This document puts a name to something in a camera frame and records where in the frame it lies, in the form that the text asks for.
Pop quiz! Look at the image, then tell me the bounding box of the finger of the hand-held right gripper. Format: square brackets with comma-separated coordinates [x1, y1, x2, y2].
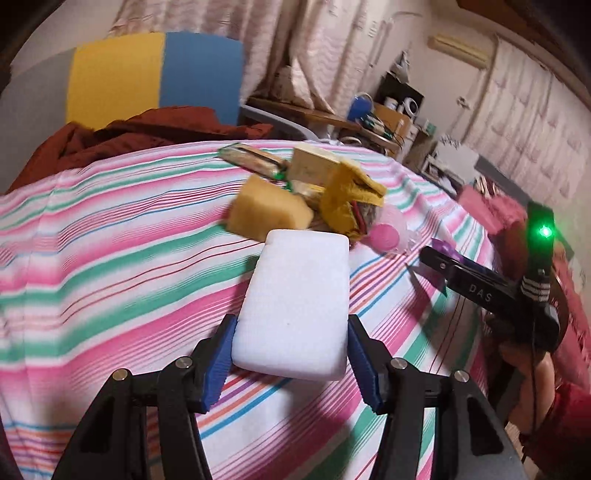
[419, 246, 525, 315]

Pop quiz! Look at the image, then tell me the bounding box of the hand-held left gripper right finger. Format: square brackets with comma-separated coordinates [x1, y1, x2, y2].
[347, 315, 527, 480]

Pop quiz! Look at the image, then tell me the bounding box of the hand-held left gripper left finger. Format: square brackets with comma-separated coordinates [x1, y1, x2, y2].
[52, 314, 237, 480]

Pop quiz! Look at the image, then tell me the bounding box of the white sponge block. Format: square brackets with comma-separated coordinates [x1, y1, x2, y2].
[231, 229, 351, 381]

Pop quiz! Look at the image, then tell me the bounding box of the beige cardboard box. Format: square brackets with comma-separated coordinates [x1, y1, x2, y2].
[290, 143, 341, 188]

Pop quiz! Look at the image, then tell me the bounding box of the clear snack packet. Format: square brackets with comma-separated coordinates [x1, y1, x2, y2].
[218, 143, 289, 178]

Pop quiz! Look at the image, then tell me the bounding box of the person's right forearm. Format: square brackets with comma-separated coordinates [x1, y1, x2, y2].
[524, 381, 591, 480]

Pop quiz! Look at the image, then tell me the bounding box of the person's right hand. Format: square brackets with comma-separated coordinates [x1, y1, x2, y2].
[499, 344, 557, 430]

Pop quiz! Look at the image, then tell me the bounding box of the purple plastic item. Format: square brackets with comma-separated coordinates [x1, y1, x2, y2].
[431, 239, 462, 261]

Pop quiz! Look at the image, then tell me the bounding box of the pink blanket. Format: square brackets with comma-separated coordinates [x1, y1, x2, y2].
[457, 185, 591, 370]

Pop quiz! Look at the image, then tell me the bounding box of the pink round plastic item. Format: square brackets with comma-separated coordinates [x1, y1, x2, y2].
[367, 205, 423, 254]

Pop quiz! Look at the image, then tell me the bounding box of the grey storage unit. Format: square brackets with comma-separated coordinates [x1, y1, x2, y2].
[425, 136, 481, 185]

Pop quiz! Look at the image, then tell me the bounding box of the patterned beige curtain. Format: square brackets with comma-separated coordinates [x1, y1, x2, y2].
[462, 37, 591, 208]
[106, 0, 416, 112]

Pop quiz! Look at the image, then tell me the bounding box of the striped pink green tablecloth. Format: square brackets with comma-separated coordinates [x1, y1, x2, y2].
[0, 138, 509, 480]

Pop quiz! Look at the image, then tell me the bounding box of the yellow felt cloth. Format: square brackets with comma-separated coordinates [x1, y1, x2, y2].
[320, 164, 386, 234]

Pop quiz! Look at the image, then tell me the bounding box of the yellow sponge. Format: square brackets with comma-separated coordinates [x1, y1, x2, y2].
[228, 176, 315, 241]

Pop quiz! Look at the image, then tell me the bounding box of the brown cardboard panel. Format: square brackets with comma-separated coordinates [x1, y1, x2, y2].
[372, 104, 411, 139]

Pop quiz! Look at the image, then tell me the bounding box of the beige air conditioner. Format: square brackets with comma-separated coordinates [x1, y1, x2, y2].
[427, 34, 492, 70]

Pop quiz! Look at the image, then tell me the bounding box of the wooden desk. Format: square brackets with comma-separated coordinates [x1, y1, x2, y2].
[247, 96, 400, 151]

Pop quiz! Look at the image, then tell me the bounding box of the dark red jacket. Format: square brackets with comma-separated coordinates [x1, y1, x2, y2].
[7, 106, 278, 192]

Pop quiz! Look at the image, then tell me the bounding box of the grey yellow blue chair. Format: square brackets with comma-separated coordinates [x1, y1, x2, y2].
[0, 30, 319, 139]

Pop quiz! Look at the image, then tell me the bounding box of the black cable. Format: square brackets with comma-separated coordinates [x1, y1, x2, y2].
[521, 272, 541, 462]

